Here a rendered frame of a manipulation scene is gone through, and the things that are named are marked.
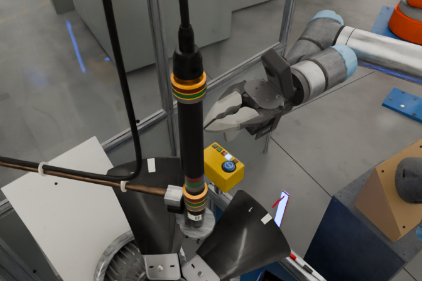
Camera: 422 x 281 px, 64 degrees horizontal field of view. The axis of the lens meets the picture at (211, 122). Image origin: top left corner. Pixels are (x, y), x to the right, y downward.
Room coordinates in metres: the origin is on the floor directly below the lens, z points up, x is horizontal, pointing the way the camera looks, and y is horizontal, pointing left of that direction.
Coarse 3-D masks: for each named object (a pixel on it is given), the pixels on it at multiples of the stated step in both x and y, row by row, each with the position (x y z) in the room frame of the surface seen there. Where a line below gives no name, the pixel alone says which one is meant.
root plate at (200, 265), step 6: (192, 258) 0.37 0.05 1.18; (198, 258) 0.37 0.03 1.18; (186, 264) 0.36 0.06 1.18; (198, 264) 0.36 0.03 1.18; (204, 264) 0.36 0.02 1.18; (186, 270) 0.34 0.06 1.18; (192, 270) 0.34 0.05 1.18; (198, 270) 0.34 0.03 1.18; (204, 270) 0.34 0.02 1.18; (210, 270) 0.34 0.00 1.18; (186, 276) 0.33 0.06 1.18; (192, 276) 0.33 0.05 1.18; (204, 276) 0.33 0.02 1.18; (210, 276) 0.33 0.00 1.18; (216, 276) 0.33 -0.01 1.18
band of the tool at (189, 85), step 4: (204, 72) 0.34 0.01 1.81; (172, 76) 0.33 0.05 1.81; (204, 76) 0.33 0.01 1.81; (172, 80) 0.32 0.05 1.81; (176, 80) 0.34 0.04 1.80; (180, 80) 0.35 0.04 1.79; (184, 80) 0.35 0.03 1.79; (188, 80) 0.35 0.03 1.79; (192, 80) 0.35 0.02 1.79; (196, 80) 0.35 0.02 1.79; (200, 80) 0.35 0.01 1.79; (204, 80) 0.32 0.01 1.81; (176, 84) 0.31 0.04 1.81; (180, 84) 0.35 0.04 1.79; (184, 84) 0.35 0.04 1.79; (188, 84) 0.35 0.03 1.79; (192, 84) 0.35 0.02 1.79; (196, 84) 0.35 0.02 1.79; (200, 84) 0.31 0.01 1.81; (184, 88) 0.31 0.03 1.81; (188, 88) 0.31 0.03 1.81; (192, 88) 0.31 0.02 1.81; (176, 96) 0.31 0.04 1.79; (200, 96) 0.31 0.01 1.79
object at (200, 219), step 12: (180, 24) 0.33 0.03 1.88; (180, 36) 0.32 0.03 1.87; (192, 36) 0.32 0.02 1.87; (180, 48) 0.32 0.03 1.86; (192, 48) 0.32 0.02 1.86; (180, 60) 0.32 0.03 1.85; (192, 60) 0.32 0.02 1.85; (180, 72) 0.31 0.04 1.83; (192, 72) 0.31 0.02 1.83; (192, 216) 0.31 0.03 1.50; (204, 216) 0.32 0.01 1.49
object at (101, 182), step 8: (16, 168) 0.40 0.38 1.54; (24, 168) 0.40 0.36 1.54; (32, 168) 0.39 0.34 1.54; (64, 176) 0.38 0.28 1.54; (72, 176) 0.38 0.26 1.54; (80, 176) 0.37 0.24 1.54; (104, 184) 0.36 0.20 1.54; (112, 184) 0.36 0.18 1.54; (120, 184) 0.36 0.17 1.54; (128, 184) 0.36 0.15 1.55; (136, 184) 0.36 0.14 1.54; (144, 192) 0.34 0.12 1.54; (152, 192) 0.34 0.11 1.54; (160, 192) 0.34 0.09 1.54
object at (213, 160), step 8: (208, 152) 0.83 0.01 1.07; (216, 152) 0.83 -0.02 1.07; (208, 160) 0.79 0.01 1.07; (216, 160) 0.79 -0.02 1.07; (224, 160) 0.79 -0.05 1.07; (232, 160) 0.79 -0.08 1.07; (208, 168) 0.76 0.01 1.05; (216, 168) 0.75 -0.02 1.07; (240, 168) 0.75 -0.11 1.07; (208, 176) 0.76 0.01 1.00; (216, 176) 0.73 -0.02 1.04; (224, 176) 0.71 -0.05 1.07; (232, 176) 0.72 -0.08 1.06; (240, 176) 0.75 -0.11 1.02; (216, 184) 0.73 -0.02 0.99; (224, 184) 0.70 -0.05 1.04; (232, 184) 0.72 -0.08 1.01; (224, 192) 0.70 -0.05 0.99
